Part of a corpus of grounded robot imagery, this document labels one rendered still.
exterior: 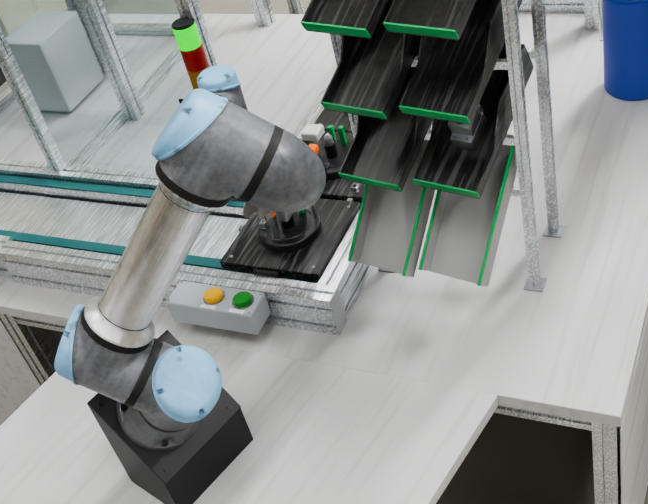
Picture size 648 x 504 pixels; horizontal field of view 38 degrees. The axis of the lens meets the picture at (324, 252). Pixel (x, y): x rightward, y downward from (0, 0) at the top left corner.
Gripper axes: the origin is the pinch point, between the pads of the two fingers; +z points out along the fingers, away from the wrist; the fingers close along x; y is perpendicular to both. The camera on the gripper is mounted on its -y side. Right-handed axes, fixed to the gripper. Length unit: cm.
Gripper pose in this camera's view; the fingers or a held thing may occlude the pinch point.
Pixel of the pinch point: (266, 213)
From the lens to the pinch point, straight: 198.3
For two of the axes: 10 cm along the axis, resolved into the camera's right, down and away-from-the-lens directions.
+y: -3.8, 6.6, -6.5
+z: 2.1, 7.4, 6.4
